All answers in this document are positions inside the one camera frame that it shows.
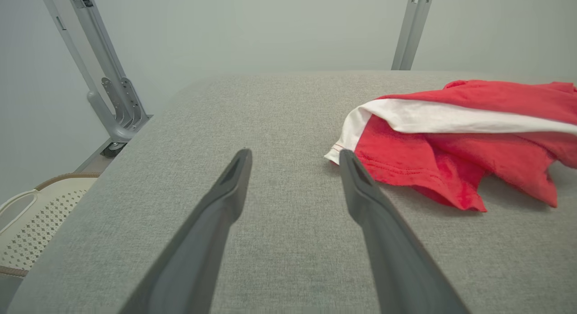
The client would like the grey metal double post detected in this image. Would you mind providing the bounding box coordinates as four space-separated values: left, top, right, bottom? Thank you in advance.
391 0 436 71

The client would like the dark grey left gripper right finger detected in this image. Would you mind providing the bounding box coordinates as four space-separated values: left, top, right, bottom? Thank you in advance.
339 149 472 314

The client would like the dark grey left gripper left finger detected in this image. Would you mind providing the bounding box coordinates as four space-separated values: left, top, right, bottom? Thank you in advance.
119 148 253 314

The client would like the grey metal frame with brackets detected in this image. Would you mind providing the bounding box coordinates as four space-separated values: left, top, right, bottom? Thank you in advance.
38 0 153 145

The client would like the cream perforated laundry basket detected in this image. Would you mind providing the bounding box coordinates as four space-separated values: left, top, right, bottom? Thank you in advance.
0 172 101 279

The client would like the black caster wheel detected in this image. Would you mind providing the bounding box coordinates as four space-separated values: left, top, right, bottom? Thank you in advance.
101 142 128 159

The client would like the red basketball shorts white stripe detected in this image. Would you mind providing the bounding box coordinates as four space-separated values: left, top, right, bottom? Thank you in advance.
324 79 577 213

